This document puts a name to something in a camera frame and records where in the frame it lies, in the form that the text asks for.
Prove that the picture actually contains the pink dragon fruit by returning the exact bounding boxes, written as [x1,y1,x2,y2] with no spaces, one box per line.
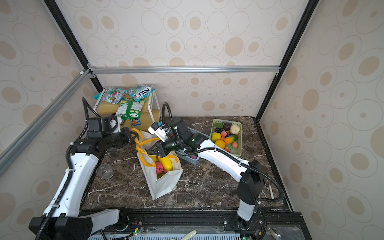
[155,162,164,175]

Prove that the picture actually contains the white grocery bag yellow handles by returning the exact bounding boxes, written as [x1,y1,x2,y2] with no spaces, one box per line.
[131,128,184,200]

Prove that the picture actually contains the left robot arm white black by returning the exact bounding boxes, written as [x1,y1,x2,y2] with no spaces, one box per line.
[29,117,139,240]

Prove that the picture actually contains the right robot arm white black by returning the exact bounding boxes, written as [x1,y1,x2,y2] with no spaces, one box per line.
[148,118,284,230]

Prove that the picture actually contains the red green candy bag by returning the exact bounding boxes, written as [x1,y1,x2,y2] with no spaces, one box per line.
[94,87,128,104]

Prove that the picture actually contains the teal Fox's candy bag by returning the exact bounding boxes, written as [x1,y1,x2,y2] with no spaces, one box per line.
[125,85,155,102]

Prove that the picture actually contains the blue plastic vegetable basket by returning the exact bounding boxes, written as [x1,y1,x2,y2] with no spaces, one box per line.
[176,128,210,165]

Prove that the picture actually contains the clear plastic cup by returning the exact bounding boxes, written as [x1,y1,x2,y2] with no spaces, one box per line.
[96,164,114,179]

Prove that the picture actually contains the small blue red candy packet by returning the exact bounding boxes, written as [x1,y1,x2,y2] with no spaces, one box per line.
[131,119,141,127]

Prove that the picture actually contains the yellow bell pepper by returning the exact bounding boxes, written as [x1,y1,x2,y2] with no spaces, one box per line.
[211,132,222,143]

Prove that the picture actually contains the green snack packet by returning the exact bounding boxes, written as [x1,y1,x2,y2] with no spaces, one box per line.
[116,99,145,120]

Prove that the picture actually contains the yellow lemon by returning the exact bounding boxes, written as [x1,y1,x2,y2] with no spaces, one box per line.
[215,139,227,149]

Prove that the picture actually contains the green plastic fruit basket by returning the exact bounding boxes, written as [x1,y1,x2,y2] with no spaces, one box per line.
[210,119,242,157]

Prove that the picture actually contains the white pen on table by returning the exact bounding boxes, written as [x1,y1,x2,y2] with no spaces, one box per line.
[269,184,275,200]

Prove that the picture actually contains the white wire wooden shelf rack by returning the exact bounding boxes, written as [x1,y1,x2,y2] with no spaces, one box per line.
[94,86,161,131]

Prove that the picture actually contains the horizontal aluminium frame bar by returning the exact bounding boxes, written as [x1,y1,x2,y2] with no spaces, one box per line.
[91,66,280,74]

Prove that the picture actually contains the left slanted aluminium frame bar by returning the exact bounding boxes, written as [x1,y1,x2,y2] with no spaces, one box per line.
[1,70,91,175]

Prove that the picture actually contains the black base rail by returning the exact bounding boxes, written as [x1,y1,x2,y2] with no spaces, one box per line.
[107,208,312,240]

